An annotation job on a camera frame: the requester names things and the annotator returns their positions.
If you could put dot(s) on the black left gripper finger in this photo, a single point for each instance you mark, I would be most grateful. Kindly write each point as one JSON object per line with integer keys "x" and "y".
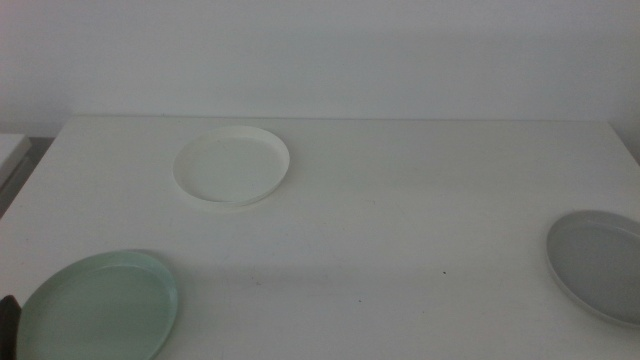
{"x": 8, "y": 327}

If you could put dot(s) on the pale green shallow bowl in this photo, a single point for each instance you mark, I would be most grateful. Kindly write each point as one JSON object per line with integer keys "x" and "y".
{"x": 100, "y": 310}

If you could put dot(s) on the white shallow bowl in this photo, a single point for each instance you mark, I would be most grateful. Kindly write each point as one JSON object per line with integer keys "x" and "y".
{"x": 231, "y": 167}

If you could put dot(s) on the grey shallow bowl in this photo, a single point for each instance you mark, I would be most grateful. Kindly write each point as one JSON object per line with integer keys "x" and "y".
{"x": 600, "y": 265}

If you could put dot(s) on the white side furniture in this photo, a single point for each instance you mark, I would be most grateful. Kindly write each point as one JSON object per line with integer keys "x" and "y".
{"x": 10, "y": 150}

